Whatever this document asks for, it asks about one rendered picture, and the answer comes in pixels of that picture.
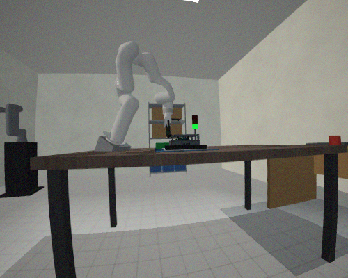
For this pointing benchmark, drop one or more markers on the green bin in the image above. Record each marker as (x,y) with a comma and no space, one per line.
(161,145)

